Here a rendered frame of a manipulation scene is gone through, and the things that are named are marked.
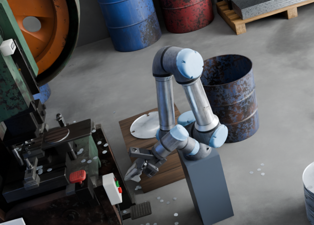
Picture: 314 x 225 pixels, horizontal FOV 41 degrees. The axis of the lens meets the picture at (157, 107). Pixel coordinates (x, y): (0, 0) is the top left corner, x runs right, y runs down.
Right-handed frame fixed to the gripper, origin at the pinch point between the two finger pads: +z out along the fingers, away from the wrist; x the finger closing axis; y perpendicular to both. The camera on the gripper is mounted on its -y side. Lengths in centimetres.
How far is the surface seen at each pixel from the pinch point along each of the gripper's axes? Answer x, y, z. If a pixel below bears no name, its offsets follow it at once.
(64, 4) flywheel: 57, -62, -29
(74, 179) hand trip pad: -11.4, -22.6, 7.8
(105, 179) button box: -0.4, -6.5, 6.4
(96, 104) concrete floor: 191, 36, 59
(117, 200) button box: -3.6, 4.4, 10.2
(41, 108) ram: 25, -44, 8
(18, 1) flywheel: 61, -79, -15
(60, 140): 18.4, -28.2, 12.9
